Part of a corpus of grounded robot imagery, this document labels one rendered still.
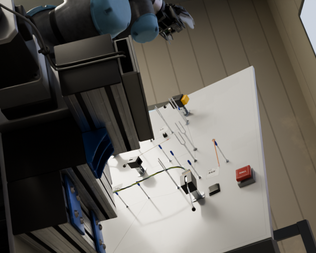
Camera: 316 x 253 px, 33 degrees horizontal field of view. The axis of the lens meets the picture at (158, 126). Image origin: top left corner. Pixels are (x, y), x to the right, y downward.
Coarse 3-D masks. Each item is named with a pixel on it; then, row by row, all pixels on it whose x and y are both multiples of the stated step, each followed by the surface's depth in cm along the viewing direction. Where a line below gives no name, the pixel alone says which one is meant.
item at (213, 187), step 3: (216, 183) 178; (210, 186) 179; (213, 186) 178; (216, 186) 177; (219, 186) 178; (210, 189) 178; (213, 189) 177; (216, 189) 176; (219, 189) 176; (210, 192) 176; (213, 192) 176; (216, 192) 176; (210, 195) 177
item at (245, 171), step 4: (240, 168) 174; (244, 168) 172; (248, 168) 171; (236, 172) 173; (240, 172) 172; (244, 172) 171; (248, 172) 170; (236, 176) 171; (240, 176) 170; (244, 176) 169; (248, 176) 169; (236, 180) 171; (240, 180) 170
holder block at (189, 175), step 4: (188, 172) 177; (180, 176) 178; (184, 176) 177; (188, 176) 176; (192, 176) 176; (180, 180) 176; (184, 180) 175; (188, 180) 174; (192, 180) 174; (196, 180) 178; (184, 184) 173; (188, 184) 173; (192, 184) 173; (196, 184) 176; (184, 188) 174; (192, 188) 174; (196, 188) 174; (188, 192) 175
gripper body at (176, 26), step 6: (162, 0) 155; (162, 6) 155; (168, 6) 161; (162, 12) 155; (168, 12) 161; (174, 12) 160; (162, 18) 155; (168, 18) 158; (174, 18) 159; (162, 24) 160; (168, 24) 159; (174, 24) 159; (180, 24) 160; (162, 30) 160; (168, 30) 162; (174, 30) 163; (180, 30) 163; (162, 36) 162
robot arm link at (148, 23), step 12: (132, 0) 143; (144, 0) 143; (132, 12) 142; (144, 12) 141; (132, 24) 141; (144, 24) 139; (156, 24) 141; (120, 36) 144; (132, 36) 142; (144, 36) 142; (156, 36) 144
